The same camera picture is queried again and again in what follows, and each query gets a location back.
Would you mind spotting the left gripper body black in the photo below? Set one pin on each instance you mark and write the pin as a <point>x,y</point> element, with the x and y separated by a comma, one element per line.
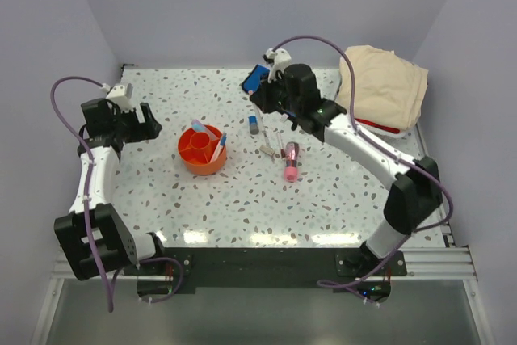
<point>128,126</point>

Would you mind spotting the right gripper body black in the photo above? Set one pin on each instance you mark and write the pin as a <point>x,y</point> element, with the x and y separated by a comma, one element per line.
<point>274,98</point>

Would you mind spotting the blue cap grey glue stick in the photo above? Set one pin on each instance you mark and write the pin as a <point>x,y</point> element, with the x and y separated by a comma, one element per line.
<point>253,125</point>

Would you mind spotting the blue cap white pen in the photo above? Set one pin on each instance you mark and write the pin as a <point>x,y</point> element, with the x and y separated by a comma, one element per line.
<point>220,146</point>

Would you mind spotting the orange round organizer container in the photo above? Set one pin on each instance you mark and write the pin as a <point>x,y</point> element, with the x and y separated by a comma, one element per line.
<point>197,148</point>

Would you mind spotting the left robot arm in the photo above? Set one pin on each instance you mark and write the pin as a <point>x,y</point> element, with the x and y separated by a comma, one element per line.
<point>116,246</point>

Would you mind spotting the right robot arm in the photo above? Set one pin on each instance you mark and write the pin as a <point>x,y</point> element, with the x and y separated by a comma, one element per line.
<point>412,184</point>

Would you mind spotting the pink patterned tube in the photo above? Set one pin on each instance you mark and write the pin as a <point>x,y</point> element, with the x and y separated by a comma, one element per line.
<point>291,151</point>

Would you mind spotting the red tip clear pen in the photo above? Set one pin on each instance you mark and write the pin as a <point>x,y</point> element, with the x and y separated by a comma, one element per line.
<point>280,144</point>

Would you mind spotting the beige folded cloth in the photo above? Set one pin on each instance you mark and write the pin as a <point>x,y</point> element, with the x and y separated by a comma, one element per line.
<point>386,90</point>

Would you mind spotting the red cloth in basket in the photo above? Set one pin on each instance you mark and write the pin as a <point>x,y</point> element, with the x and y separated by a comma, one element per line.
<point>379,127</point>

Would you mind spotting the white plastic basket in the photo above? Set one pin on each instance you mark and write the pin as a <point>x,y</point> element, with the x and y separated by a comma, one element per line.
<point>380,133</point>

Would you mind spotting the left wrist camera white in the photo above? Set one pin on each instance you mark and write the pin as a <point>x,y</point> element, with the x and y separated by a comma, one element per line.
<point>120,94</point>

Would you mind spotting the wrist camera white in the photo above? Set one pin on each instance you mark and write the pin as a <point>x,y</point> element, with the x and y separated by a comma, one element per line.
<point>278,60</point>
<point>120,94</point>

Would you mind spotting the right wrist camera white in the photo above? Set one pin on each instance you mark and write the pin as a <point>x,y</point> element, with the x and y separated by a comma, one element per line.
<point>278,60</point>

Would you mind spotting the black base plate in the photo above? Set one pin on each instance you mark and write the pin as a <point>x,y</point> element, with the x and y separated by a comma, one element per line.
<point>185,270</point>

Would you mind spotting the aluminium rail frame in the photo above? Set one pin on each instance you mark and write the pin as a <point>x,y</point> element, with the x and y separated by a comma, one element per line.
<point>335,203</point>

